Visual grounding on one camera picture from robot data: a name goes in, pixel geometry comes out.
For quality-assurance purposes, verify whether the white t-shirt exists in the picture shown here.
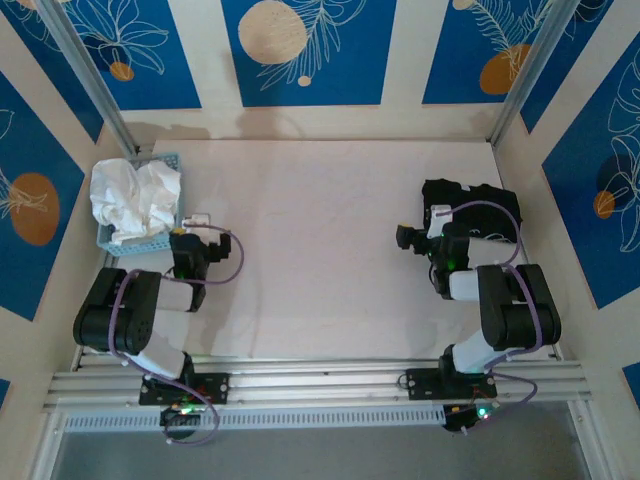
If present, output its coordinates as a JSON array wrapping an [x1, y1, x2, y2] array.
[[89, 158, 182, 246]]

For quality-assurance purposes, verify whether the folded black t-shirt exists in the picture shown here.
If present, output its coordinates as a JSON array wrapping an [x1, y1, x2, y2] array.
[[421, 178, 525, 246]]

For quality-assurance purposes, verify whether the light blue plastic basket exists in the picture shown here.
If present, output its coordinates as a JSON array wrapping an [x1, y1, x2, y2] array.
[[96, 151, 185, 259]]

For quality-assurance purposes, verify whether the small controller circuit board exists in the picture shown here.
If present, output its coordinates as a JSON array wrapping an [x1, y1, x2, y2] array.
[[159, 404, 204, 441], [442, 402, 501, 435]]

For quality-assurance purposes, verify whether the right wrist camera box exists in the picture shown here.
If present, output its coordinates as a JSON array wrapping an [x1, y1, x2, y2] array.
[[426, 203, 454, 239]]

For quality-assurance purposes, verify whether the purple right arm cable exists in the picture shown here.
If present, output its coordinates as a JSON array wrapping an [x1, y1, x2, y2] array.
[[437, 199, 546, 434]]

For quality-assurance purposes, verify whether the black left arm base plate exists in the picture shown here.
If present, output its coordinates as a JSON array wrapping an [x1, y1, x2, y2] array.
[[138, 372, 231, 406]]

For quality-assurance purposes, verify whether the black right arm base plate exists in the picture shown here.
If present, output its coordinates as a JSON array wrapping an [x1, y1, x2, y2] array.
[[405, 367, 497, 401]]

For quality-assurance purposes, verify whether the long aluminium frame rail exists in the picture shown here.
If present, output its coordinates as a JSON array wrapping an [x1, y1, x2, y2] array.
[[42, 359, 594, 414]]

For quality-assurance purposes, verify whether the white slotted cable duct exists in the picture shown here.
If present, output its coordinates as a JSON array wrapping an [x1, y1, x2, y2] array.
[[63, 405, 446, 432]]

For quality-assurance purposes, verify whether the aluminium frame post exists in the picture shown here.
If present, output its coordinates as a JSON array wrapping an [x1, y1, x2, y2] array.
[[488, 0, 584, 147], [37, 0, 139, 156]]

